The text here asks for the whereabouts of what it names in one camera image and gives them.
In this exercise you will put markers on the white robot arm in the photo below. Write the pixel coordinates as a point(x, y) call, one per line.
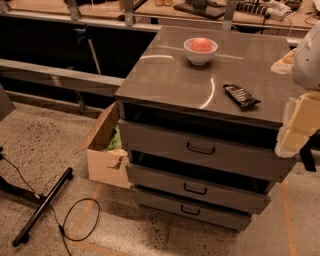
point(311, 40)

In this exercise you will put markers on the cardboard box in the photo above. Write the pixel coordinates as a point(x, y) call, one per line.
point(104, 165)

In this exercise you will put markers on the padded gripper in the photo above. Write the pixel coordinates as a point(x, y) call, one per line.
point(308, 63)

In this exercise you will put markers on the green bag in box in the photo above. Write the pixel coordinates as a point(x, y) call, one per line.
point(115, 142)

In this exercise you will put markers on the grey metal rail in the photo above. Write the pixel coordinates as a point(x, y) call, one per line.
point(63, 78)

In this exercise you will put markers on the black stand leg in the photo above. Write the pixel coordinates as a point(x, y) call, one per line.
point(23, 235)

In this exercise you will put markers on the power strip on desk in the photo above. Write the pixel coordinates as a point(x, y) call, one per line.
point(271, 9)

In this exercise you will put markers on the black snack bag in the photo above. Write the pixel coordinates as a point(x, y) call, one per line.
point(240, 96)

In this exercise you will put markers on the white ceramic bowl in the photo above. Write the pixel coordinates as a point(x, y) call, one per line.
point(199, 58)

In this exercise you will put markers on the grey drawer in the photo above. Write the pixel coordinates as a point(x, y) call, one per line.
point(203, 191)
point(213, 153)
point(188, 209)

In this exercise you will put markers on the red apple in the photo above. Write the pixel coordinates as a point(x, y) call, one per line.
point(201, 45)

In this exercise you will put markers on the grey drawer cabinet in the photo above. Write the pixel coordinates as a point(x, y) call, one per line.
point(166, 90)

